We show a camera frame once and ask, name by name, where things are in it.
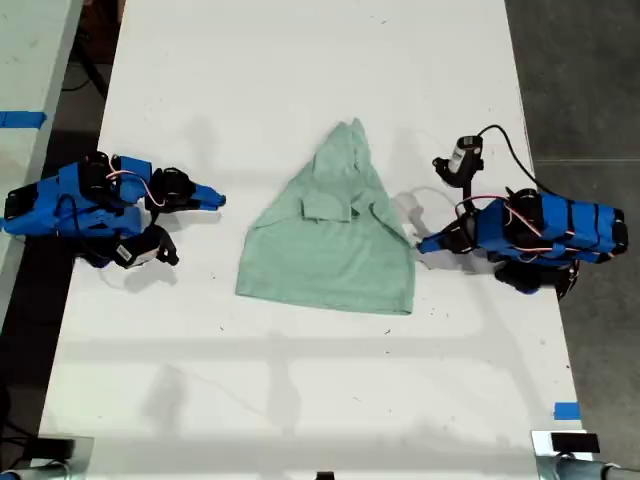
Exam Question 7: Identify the pale green T-shirt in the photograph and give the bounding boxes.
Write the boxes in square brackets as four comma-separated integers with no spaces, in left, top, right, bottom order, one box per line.
[234,117,419,317]

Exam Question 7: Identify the long blue tape strip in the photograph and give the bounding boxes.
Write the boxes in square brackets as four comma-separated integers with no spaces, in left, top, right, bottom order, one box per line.
[0,110,48,131]

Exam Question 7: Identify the white side table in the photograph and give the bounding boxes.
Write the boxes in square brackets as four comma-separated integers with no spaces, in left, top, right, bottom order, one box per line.
[0,0,85,321]

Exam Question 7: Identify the small black box on white plate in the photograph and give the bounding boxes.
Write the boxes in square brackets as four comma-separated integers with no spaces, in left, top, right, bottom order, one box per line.
[530,429,601,457]

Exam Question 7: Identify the grey metal pipe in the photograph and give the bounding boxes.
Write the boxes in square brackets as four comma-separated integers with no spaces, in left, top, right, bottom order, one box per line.
[0,460,71,480]
[535,453,640,480]

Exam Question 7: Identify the small black box on grey plate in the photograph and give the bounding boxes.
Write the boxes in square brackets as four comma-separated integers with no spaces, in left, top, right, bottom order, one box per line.
[29,435,95,474]

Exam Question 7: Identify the black camera box with white label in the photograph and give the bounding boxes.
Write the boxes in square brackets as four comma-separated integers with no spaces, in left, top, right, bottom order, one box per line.
[431,135,485,200]

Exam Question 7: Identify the black camera cable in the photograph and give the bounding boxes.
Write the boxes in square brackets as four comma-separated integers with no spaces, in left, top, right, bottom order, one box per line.
[475,124,551,196]

